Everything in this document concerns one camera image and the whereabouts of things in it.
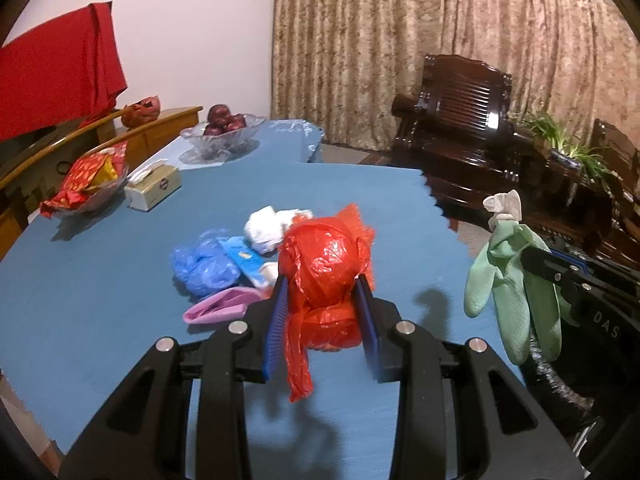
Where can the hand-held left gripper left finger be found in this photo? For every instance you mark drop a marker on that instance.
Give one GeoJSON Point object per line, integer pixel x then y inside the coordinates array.
{"type": "Point", "coordinates": [277, 322]}

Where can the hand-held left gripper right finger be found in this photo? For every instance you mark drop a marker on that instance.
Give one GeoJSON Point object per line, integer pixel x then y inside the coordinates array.
{"type": "Point", "coordinates": [367, 322]}

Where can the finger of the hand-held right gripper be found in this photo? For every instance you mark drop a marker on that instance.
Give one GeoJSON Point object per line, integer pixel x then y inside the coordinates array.
{"type": "Point", "coordinates": [542, 261]}

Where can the green rubber glove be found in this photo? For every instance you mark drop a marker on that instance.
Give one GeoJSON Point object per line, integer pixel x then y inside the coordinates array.
{"type": "Point", "coordinates": [510, 300]}

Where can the small white tissue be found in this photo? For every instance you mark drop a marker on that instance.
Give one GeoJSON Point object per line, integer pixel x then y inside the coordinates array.
{"type": "Point", "coordinates": [505, 205]}

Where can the red plastic bag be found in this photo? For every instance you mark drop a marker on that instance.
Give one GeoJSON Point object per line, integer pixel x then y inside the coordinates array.
{"type": "Point", "coordinates": [320, 260]}

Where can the blue and white tube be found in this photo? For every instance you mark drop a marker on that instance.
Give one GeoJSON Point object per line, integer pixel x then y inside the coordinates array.
{"type": "Point", "coordinates": [242, 255]}

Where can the blue plastic bag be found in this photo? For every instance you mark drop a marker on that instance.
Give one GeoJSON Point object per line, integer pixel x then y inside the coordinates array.
{"type": "Point", "coordinates": [200, 265]}

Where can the white crumpled plastic bag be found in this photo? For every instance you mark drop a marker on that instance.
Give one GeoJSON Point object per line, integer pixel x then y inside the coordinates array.
{"type": "Point", "coordinates": [265, 227]}

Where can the white crumpled tissue paper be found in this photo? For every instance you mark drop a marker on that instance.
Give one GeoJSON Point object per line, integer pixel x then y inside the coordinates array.
{"type": "Point", "coordinates": [295, 217]}

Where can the dark wooden chair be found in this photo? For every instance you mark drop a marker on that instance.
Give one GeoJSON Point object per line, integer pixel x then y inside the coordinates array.
{"type": "Point", "coordinates": [615, 180]}

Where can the green potted plant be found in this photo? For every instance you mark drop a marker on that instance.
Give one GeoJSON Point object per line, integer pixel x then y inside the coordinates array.
{"type": "Point", "coordinates": [555, 132]}

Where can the dark wooden armchair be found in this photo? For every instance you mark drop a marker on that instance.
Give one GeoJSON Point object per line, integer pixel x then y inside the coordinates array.
{"type": "Point", "coordinates": [460, 125]}

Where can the cream tissue box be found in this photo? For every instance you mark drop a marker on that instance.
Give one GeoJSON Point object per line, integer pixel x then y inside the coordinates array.
{"type": "Point", "coordinates": [155, 187]}

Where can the glass fruit bowl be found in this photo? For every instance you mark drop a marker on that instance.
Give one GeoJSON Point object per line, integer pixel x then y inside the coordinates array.
{"type": "Point", "coordinates": [225, 142]}

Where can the glass snack dish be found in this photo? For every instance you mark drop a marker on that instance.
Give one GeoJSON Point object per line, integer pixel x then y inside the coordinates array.
{"type": "Point", "coordinates": [102, 200]}

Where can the large red apple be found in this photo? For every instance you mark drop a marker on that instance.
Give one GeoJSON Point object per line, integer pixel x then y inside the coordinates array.
{"type": "Point", "coordinates": [218, 114]}

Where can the wooden cabinet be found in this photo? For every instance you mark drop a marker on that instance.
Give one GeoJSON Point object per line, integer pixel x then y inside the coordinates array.
{"type": "Point", "coordinates": [150, 135]}

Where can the yellow snack packet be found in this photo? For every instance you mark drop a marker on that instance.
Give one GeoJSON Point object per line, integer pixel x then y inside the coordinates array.
{"type": "Point", "coordinates": [105, 172]}

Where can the red snack packet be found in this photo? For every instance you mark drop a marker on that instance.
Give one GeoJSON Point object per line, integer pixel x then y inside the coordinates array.
{"type": "Point", "coordinates": [82, 175]}

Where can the crumpled red bag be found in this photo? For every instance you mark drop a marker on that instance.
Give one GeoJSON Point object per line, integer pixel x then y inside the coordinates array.
{"type": "Point", "coordinates": [141, 112]}

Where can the beige patterned curtain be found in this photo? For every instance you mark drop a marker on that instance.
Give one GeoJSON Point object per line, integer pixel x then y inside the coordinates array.
{"type": "Point", "coordinates": [400, 35]}

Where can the red cloth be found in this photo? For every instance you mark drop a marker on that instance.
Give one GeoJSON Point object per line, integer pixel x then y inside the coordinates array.
{"type": "Point", "coordinates": [55, 75]}

